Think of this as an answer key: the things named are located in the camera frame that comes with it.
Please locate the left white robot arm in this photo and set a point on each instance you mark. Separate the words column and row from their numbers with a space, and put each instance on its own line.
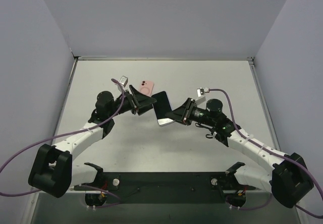
column 54, row 170

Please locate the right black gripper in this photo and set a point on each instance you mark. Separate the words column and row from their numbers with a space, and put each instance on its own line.
column 188, row 111

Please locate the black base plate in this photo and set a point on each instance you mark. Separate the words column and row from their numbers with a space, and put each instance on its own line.
column 160, row 188

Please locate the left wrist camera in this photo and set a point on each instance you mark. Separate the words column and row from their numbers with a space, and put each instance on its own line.
column 122, row 83

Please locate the lavender phone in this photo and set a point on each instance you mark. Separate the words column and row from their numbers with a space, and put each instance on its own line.
column 161, row 107

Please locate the pink phone case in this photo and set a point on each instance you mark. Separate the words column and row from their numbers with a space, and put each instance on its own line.
column 146, row 87

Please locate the aluminium frame rail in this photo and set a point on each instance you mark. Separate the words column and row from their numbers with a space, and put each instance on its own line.
column 281, row 99

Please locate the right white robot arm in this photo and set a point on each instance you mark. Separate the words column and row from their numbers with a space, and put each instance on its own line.
column 288, row 179

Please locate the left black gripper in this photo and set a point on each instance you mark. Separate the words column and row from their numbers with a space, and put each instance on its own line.
column 132, row 101

